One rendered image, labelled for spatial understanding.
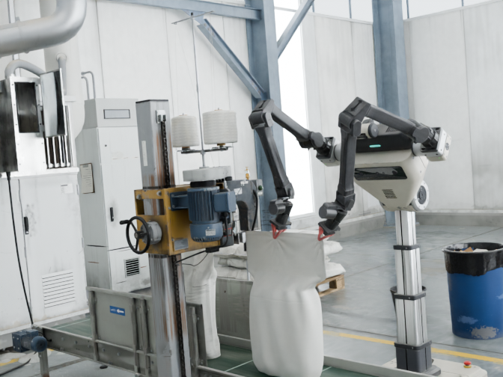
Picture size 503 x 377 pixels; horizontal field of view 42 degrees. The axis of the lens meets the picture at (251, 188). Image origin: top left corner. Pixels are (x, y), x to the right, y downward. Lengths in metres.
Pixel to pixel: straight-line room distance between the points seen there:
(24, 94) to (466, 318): 3.76
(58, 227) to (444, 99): 7.56
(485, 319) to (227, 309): 2.02
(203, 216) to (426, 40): 9.25
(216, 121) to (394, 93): 8.92
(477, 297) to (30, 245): 3.56
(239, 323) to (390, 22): 8.74
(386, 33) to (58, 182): 7.53
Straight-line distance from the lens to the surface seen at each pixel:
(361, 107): 2.73
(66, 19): 5.59
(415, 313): 3.51
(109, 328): 4.10
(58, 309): 6.01
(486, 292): 5.11
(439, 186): 11.80
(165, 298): 3.21
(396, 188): 3.32
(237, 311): 3.98
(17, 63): 5.53
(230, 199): 3.02
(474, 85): 11.48
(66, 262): 5.99
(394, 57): 11.93
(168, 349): 3.28
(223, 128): 3.11
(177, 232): 3.16
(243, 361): 3.61
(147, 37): 8.33
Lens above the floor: 1.47
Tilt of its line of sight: 3 degrees down
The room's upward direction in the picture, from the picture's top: 4 degrees counter-clockwise
